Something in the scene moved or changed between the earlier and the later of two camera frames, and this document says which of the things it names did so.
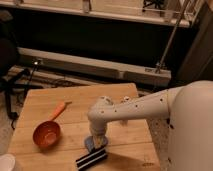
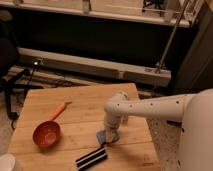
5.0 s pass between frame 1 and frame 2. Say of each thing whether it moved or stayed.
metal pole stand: stayed
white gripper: moved
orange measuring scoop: stayed
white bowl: stayed
